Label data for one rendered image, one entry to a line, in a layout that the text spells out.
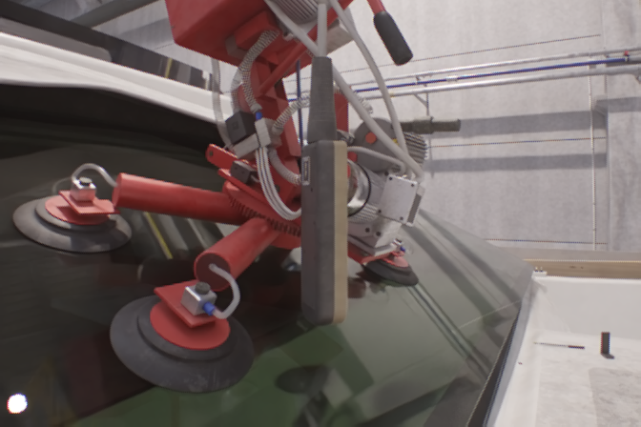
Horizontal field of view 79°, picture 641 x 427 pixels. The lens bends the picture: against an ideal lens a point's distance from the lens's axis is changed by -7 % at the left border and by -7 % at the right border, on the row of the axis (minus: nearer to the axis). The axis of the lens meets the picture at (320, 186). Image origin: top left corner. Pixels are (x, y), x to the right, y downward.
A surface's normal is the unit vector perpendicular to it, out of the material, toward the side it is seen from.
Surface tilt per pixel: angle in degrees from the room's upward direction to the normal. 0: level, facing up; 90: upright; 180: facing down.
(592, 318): 90
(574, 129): 90
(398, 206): 82
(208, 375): 47
